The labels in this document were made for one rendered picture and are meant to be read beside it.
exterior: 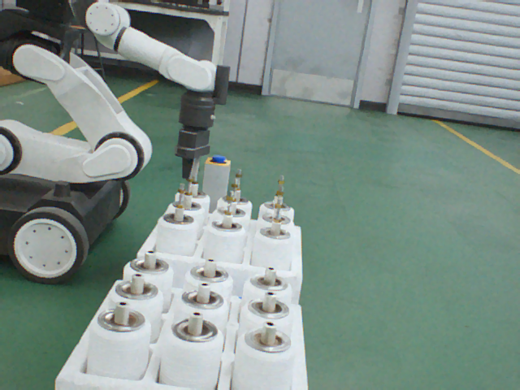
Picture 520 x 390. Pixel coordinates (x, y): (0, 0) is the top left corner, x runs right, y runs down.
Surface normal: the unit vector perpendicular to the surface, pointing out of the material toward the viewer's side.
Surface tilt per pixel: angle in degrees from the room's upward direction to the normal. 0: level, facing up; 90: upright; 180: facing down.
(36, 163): 90
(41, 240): 90
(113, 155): 90
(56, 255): 90
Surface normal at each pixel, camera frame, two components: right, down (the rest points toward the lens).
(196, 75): -0.06, 0.25
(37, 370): 0.14, -0.95
